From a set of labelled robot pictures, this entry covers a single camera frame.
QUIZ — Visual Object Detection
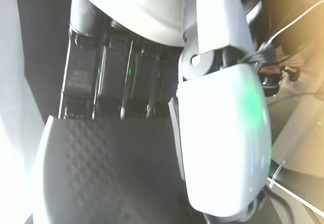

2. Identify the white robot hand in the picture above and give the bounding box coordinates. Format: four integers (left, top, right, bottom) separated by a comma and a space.
32, 0, 273, 224

